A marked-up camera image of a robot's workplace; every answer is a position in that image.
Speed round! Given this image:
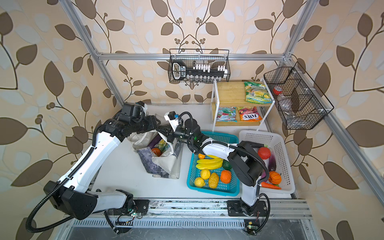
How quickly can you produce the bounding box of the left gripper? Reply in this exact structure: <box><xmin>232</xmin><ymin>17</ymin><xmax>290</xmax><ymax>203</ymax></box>
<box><xmin>129</xmin><ymin>114</ymin><xmax>162</xmax><ymax>134</ymax></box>

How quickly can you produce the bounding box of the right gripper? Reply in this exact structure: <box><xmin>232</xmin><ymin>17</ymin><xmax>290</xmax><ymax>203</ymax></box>
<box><xmin>157</xmin><ymin>123</ymin><xmax>195</xmax><ymax>144</ymax></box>

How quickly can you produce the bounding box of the green snack bag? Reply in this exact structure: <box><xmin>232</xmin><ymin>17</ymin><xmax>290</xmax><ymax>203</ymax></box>
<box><xmin>157</xmin><ymin>139</ymin><xmax>169</xmax><ymax>153</ymax></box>
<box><xmin>244</xmin><ymin>82</ymin><xmax>273</xmax><ymax>104</ymax></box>

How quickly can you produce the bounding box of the purple eggplant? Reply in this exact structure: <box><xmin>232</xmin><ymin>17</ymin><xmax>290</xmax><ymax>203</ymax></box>
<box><xmin>148</xmin><ymin>134</ymin><xmax>162</xmax><ymax>149</ymax></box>

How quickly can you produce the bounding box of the orange persimmon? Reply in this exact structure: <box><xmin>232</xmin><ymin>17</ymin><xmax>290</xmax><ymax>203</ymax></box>
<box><xmin>151</xmin><ymin>148</ymin><xmax>162</xmax><ymax>157</ymax></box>

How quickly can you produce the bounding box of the cream canvas grocery bag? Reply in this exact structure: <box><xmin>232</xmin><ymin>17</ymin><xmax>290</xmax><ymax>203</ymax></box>
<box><xmin>128</xmin><ymin>131</ymin><xmax>183</xmax><ymax>179</ymax></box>

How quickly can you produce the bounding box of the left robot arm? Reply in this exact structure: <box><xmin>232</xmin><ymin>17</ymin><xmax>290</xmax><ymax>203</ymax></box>
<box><xmin>26</xmin><ymin>102</ymin><xmax>158</xmax><ymax>233</ymax></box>

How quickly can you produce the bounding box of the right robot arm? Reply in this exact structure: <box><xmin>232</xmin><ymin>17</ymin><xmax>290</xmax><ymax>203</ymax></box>
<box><xmin>158</xmin><ymin>111</ymin><xmax>269</xmax><ymax>216</ymax></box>

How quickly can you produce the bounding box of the lower teal snack bag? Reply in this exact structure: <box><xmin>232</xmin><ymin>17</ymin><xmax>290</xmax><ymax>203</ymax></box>
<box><xmin>216</xmin><ymin>107</ymin><xmax>237</xmax><ymax>122</ymax></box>

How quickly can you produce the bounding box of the orange Fox's candy bag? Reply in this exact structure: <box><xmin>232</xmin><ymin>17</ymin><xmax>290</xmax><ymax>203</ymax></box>
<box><xmin>238</xmin><ymin>107</ymin><xmax>263</xmax><ymax>122</ymax></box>

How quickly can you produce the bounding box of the lower banana bunch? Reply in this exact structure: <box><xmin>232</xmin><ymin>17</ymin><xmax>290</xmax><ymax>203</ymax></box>
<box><xmin>196</xmin><ymin>158</ymin><xmax>224</xmax><ymax>170</ymax></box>

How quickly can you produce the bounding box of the teal plastic basket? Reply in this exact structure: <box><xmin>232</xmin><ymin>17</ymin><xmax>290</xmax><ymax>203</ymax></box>
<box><xmin>186</xmin><ymin>131</ymin><xmax>241</xmax><ymax>197</ymax></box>

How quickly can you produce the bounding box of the yellow lemon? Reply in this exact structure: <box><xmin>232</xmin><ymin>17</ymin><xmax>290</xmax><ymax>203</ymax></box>
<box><xmin>200</xmin><ymin>169</ymin><xmax>211</xmax><ymax>180</ymax></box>

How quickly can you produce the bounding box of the green avocado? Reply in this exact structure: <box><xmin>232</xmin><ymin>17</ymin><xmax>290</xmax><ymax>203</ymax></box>
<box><xmin>222</xmin><ymin>160</ymin><xmax>232</xmax><ymax>171</ymax></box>

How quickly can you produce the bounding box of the yellow round fruit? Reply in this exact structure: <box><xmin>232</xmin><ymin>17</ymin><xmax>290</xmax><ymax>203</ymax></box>
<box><xmin>194</xmin><ymin>177</ymin><xmax>206</xmax><ymax>188</ymax></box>

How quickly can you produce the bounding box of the yellow corn cob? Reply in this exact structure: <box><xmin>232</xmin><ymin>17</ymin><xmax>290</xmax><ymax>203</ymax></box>
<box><xmin>209</xmin><ymin>173</ymin><xmax>220</xmax><ymax>189</ymax></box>

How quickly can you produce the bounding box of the orange tangerine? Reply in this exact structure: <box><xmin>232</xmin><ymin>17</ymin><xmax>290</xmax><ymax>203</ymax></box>
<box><xmin>220</xmin><ymin>170</ymin><xmax>232</xmax><ymax>184</ymax></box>

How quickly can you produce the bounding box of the red tomato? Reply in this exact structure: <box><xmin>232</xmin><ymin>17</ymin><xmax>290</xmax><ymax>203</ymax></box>
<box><xmin>258</xmin><ymin>147</ymin><xmax>271</xmax><ymax>160</ymax></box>

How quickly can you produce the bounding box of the white plastic basket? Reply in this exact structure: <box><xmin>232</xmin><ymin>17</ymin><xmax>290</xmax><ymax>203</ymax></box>
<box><xmin>239</xmin><ymin>130</ymin><xmax>296</xmax><ymax>195</ymax></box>

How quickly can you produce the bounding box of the orange carrot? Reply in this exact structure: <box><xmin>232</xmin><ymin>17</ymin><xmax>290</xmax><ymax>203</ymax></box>
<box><xmin>261</xmin><ymin>182</ymin><xmax>281</xmax><ymax>190</ymax></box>

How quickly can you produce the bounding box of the plastic bottle red cap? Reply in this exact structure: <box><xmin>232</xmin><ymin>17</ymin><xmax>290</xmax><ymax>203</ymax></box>
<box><xmin>273</xmin><ymin>86</ymin><xmax>292</xmax><ymax>111</ymax></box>

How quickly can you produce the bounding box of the white wire shelf rack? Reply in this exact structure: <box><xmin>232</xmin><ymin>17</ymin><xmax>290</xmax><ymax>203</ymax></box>
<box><xmin>211</xmin><ymin>81</ymin><xmax>276</xmax><ymax>132</ymax></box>

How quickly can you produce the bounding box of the black wire basket back wall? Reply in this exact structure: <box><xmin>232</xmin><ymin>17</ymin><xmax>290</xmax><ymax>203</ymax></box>
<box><xmin>168</xmin><ymin>48</ymin><xmax>231</xmax><ymax>84</ymax></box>

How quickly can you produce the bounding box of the black wire basket wall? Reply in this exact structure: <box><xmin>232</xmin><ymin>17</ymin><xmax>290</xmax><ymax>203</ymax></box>
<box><xmin>168</xmin><ymin>48</ymin><xmax>231</xmax><ymax>84</ymax></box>
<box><xmin>264</xmin><ymin>63</ymin><xmax>334</xmax><ymax>130</ymax></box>

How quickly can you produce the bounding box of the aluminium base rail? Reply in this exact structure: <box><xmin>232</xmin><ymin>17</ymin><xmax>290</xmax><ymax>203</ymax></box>
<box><xmin>71</xmin><ymin>197</ymin><xmax>313</xmax><ymax>229</ymax></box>

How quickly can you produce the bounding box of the black wire basket right wall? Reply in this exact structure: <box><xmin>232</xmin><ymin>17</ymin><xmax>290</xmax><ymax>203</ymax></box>
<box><xmin>264</xmin><ymin>63</ymin><xmax>334</xmax><ymax>130</ymax></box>

